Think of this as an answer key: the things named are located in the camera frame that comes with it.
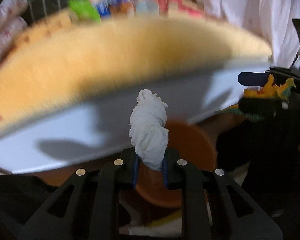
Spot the white pink curtain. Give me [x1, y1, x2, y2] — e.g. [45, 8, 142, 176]
[196, 0, 300, 67]

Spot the white tissue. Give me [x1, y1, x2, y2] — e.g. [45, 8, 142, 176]
[129, 89, 169, 171]

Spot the white floral folded quilt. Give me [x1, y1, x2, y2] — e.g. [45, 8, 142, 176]
[0, 0, 29, 63]

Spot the blue white snack wrapper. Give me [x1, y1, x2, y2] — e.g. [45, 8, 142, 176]
[93, 0, 125, 18]

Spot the orange round trash bin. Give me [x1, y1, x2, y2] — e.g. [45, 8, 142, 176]
[136, 121, 217, 208]

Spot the yellow floral fleece blanket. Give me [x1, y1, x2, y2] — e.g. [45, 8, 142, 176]
[0, 15, 272, 136]

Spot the white bed frame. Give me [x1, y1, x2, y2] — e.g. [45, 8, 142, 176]
[0, 61, 270, 174]

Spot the yellow green dinosaur toy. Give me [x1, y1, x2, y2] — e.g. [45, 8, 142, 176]
[217, 74, 296, 121]

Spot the green seaweed snack bag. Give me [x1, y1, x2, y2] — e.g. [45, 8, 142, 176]
[68, 0, 101, 22]

